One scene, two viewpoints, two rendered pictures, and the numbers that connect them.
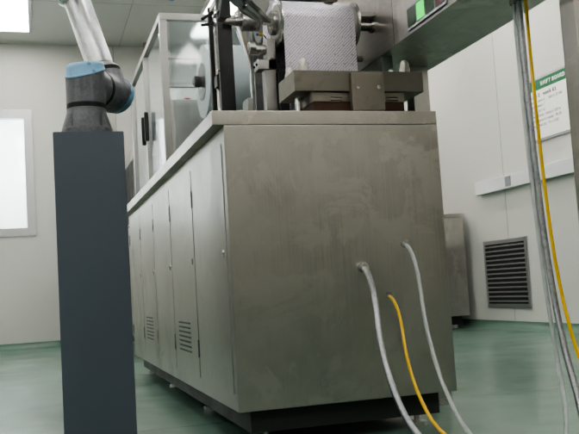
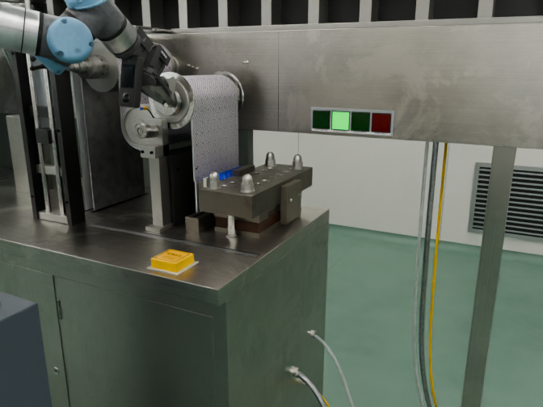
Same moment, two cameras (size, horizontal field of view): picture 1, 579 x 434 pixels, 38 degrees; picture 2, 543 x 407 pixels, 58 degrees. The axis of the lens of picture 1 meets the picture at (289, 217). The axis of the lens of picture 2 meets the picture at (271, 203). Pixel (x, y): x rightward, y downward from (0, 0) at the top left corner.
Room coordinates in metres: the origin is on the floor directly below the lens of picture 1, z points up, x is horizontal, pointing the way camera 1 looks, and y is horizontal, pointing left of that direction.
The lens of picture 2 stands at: (1.51, 0.79, 1.34)
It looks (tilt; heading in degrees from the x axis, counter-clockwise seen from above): 16 degrees down; 313
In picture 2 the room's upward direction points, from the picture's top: straight up
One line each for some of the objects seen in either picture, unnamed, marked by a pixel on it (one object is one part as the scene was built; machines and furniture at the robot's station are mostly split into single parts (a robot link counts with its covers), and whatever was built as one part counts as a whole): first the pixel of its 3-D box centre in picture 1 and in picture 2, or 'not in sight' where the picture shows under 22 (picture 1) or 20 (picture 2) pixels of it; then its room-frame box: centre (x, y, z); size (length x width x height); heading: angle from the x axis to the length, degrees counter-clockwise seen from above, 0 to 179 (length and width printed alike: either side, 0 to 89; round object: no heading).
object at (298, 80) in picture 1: (350, 87); (260, 186); (2.48, -0.21, 1.00); 0.40 x 0.16 x 0.06; 107
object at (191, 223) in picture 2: not in sight; (220, 211); (2.59, -0.13, 0.92); 0.28 x 0.04 x 0.04; 107
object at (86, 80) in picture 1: (86, 83); not in sight; (2.51, 0.59, 1.07); 0.13 x 0.12 x 0.14; 161
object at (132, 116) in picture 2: not in sight; (166, 122); (2.76, -0.08, 1.18); 0.26 x 0.12 x 0.12; 107
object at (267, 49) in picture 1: (265, 87); (155, 175); (2.63, 0.05, 1.05); 0.06 x 0.05 x 0.31; 107
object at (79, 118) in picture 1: (86, 121); not in sight; (2.50, 0.59, 0.95); 0.15 x 0.15 x 0.10
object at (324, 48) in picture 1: (320, 56); (216, 141); (2.59, -0.13, 1.13); 0.23 x 0.01 x 0.18; 107
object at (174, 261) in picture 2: not in sight; (172, 260); (2.39, 0.18, 0.91); 0.07 x 0.07 x 0.02; 17
